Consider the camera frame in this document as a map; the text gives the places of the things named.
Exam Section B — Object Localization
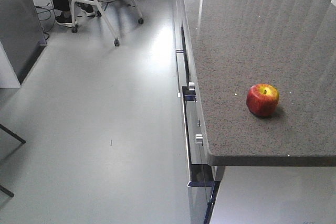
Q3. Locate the red yellow apple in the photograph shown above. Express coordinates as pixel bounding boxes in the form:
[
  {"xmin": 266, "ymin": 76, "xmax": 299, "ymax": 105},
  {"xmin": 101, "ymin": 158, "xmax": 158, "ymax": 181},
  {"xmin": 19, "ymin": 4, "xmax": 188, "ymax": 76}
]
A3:
[{"xmin": 246, "ymin": 83, "xmax": 279, "ymax": 118}]

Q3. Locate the chrome oven knob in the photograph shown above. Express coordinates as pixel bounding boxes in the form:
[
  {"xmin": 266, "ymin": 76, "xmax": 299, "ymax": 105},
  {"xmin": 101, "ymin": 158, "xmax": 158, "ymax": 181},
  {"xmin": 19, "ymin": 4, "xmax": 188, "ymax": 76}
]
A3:
[
  {"xmin": 195, "ymin": 134, "xmax": 203, "ymax": 145},
  {"xmin": 188, "ymin": 82, "xmax": 195, "ymax": 91}
]

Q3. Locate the black built-in oven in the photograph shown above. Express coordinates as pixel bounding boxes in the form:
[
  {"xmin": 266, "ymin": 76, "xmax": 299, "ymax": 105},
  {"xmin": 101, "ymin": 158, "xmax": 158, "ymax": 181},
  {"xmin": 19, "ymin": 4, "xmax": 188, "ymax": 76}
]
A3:
[{"xmin": 176, "ymin": 49, "xmax": 225, "ymax": 223}]

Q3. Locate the grey kitchen island cabinet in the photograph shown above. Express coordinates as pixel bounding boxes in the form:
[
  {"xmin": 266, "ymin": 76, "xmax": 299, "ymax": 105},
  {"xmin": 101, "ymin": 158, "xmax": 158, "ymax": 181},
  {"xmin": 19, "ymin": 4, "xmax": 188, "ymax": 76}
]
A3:
[{"xmin": 1, "ymin": 0, "xmax": 46, "ymax": 88}]

